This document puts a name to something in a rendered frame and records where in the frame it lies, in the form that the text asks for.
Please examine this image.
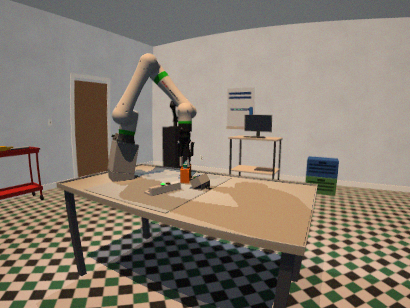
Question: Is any white button panel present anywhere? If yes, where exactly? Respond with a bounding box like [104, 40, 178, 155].
[190, 173, 212, 190]

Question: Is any orange rectangular tube rack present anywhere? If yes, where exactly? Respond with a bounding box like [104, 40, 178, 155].
[180, 164, 191, 183]

